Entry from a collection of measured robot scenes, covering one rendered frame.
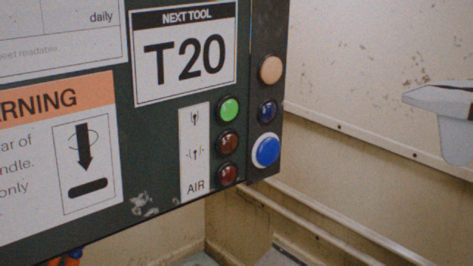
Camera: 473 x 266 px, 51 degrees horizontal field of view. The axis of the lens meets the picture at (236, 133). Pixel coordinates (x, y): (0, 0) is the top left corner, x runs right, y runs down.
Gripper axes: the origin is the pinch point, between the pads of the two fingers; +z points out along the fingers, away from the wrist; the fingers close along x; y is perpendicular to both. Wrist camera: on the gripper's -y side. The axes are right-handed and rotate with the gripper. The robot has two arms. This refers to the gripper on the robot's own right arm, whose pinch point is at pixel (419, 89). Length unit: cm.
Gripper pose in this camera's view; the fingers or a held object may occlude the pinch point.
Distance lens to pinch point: 43.2
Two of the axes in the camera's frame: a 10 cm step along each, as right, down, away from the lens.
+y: -0.2, 9.2, 3.9
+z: -9.5, -1.4, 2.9
